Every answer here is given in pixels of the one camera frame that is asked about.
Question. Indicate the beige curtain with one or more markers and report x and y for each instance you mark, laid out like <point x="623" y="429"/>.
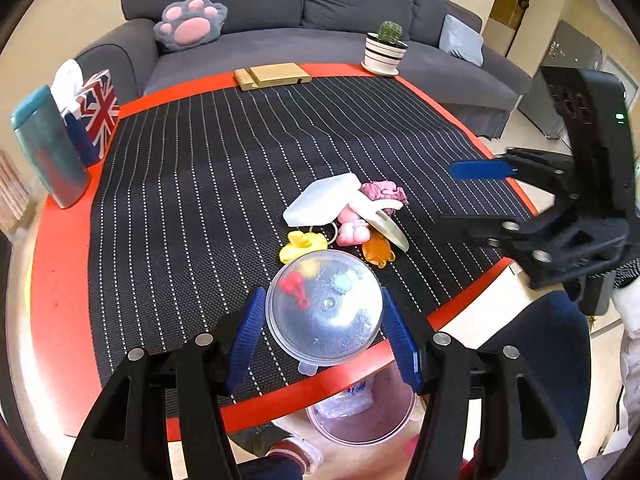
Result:
<point x="12" y="195"/>

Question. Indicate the small teal toy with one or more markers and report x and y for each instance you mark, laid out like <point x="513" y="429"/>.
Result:
<point x="347" y="280"/>

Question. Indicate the clear plastic dome lid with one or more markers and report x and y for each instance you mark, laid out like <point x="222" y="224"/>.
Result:
<point x="325" y="320"/>

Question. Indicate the small red toy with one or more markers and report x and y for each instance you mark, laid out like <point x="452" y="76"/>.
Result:
<point x="295" y="287"/>

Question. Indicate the orange bear toy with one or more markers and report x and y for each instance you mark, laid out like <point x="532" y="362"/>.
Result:
<point x="377" y="251"/>

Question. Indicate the dark grey sofa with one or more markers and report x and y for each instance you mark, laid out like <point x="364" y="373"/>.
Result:
<point x="250" y="55"/>

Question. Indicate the clear plastic bag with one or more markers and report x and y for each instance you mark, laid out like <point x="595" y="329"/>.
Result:
<point x="345" y="402"/>

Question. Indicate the black striped table mat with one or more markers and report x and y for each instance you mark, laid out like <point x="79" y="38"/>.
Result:
<point x="200" y="185"/>

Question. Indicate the cream curved plastic piece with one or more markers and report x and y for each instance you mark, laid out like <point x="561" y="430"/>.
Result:
<point x="390" y="227"/>

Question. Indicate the person's leg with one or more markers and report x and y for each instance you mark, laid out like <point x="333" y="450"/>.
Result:
<point x="280" y="465"/>
<point x="540" y="350"/>

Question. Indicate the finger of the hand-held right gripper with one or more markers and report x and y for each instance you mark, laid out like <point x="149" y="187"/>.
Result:
<point x="480" y="170"/>
<point x="492" y="227"/>

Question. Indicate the pink wrapper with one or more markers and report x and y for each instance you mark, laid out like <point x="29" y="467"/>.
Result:
<point x="382" y="191"/>

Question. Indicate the red table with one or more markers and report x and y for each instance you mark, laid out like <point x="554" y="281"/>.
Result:
<point x="60" y="285"/>

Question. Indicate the teal bottle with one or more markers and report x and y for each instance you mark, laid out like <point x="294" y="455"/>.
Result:
<point x="47" y="150"/>

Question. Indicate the person's left black slipper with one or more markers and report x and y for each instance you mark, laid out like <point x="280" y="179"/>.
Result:
<point x="250" y="440"/>

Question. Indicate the white tissue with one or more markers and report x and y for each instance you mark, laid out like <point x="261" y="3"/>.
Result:
<point x="67" y="82"/>

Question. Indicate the yellow duck toy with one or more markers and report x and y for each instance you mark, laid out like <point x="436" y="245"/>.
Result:
<point x="300" y="245"/>

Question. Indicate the clear plastic trash bin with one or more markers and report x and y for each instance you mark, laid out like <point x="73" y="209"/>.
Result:
<point x="365" y="427"/>

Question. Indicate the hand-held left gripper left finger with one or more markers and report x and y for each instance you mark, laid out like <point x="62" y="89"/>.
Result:
<point x="247" y="332"/>

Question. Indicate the wooden doorway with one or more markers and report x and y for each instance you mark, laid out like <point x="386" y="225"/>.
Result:
<point x="512" y="0"/>

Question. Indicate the grey refrigerator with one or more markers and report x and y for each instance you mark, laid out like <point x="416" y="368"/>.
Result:
<point x="555" y="90"/>

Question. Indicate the potted cactus in striped pot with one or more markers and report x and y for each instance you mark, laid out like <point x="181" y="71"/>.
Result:
<point x="382" y="55"/>

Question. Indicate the wooden phone stand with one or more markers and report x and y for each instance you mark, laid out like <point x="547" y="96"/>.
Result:
<point x="272" y="76"/>

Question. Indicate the person's left leg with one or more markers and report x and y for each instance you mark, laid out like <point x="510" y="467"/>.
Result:
<point x="280" y="465"/>

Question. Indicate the grey pink paw cushion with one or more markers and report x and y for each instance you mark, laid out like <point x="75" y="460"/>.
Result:
<point x="190" y="25"/>

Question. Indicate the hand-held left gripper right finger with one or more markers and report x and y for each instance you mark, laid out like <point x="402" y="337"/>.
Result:
<point x="400" y="342"/>

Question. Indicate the person's right leg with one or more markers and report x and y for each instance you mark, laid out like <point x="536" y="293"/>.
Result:
<point x="540" y="350"/>

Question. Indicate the flag print tissue box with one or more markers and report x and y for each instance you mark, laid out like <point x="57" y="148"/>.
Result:
<point x="95" y="115"/>

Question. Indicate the light grey-blue pillow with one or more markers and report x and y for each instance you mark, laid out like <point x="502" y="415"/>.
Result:
<point x="460" y="40"/>

